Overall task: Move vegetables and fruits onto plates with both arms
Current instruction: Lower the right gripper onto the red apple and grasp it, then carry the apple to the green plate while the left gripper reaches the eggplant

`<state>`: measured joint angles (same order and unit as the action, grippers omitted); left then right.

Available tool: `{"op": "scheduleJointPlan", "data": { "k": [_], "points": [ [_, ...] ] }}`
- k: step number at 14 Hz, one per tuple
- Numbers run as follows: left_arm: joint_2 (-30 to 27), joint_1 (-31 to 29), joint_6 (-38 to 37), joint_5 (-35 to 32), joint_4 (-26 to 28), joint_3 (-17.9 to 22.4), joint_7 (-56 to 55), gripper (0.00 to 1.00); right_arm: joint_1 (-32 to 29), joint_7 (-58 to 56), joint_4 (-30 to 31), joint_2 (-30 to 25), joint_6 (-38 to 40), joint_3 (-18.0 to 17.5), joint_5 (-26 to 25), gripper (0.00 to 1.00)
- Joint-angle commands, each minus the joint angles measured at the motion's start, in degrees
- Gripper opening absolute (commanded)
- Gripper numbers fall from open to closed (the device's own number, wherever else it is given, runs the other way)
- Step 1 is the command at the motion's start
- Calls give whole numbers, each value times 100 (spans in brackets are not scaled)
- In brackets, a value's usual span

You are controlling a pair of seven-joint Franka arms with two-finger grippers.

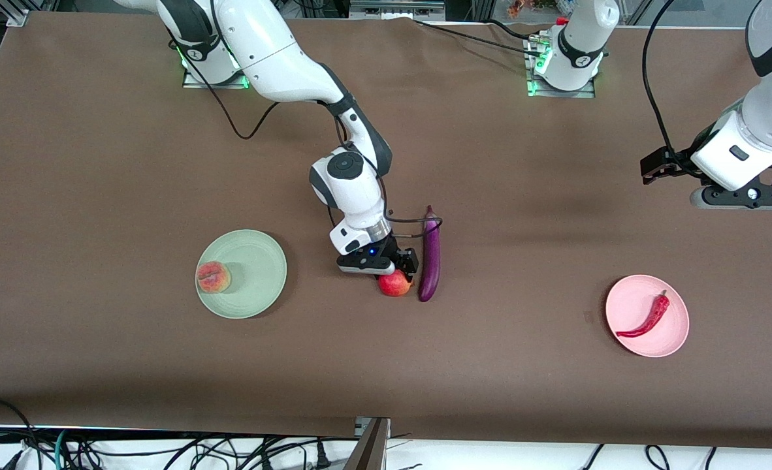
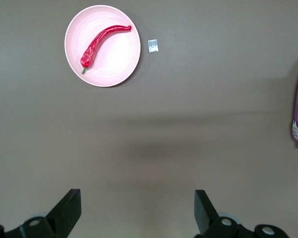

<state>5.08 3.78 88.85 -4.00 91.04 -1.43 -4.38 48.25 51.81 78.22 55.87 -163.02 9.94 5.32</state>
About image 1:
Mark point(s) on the aluminium profile post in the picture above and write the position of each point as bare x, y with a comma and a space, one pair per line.
369, 450

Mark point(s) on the orange colourful decoration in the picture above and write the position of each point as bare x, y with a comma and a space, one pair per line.
520, 6

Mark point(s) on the purple eggplant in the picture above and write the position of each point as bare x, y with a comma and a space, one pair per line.
430, 261

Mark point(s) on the pale green round plate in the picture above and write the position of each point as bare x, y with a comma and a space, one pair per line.
255, 274

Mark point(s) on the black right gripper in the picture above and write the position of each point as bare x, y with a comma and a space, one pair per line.
390, 248

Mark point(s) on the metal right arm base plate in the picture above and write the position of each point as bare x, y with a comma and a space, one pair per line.
216, 83

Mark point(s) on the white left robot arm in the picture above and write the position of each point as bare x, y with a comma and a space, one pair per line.
739, 153

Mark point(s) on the aluminium profile beam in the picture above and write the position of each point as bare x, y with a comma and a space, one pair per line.
396, 8

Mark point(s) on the brown table cover cloth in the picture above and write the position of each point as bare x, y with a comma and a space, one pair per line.
360, 359

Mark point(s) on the peach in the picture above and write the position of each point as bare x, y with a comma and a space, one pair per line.
213, 277

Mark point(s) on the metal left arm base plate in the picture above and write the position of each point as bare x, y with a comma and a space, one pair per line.
559, 93

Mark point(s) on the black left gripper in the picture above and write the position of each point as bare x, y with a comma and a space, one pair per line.
678, 160

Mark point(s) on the aluminium corner bracket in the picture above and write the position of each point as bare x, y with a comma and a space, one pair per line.
18, 17

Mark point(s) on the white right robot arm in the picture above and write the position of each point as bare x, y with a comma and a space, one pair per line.
268, 52

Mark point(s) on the black power plug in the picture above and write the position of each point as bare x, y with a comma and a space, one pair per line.
321, 457

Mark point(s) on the red pomegranate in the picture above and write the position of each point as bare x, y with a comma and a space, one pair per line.
394, 285

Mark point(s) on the pink round plate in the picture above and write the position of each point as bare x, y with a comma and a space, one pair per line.
634, 307

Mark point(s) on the red chili pepper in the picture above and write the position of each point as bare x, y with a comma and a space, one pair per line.
654, 316

